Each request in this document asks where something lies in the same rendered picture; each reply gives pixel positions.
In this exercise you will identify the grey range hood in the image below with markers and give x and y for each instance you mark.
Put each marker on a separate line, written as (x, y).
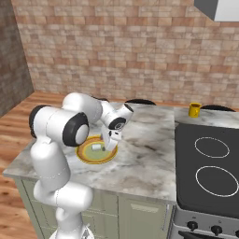
(219, 9)

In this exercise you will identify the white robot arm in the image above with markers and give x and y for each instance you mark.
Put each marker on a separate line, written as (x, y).
(53, 161)

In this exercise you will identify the silver oven front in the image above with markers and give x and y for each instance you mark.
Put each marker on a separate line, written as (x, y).
(202, 219)

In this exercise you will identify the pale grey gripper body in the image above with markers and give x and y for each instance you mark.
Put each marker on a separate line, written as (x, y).
(109, 144)

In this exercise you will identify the black hob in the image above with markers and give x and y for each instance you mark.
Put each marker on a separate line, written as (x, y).
(208, 174)

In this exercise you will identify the black stool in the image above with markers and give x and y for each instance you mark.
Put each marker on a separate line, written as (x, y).
(217, 108)
(101, 99)
(140, 101)

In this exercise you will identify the black oven knob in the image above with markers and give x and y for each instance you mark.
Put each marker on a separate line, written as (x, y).
(192, 225)
(237, 233)
(216, 230)

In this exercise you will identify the yellow plate with green centre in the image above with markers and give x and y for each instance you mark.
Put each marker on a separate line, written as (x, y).
(93, 157)

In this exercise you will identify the yellow mug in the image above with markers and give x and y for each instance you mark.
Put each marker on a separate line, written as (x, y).
(194, 110)

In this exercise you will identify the white marshmallow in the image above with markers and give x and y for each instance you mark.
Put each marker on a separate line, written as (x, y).
(96, 147)

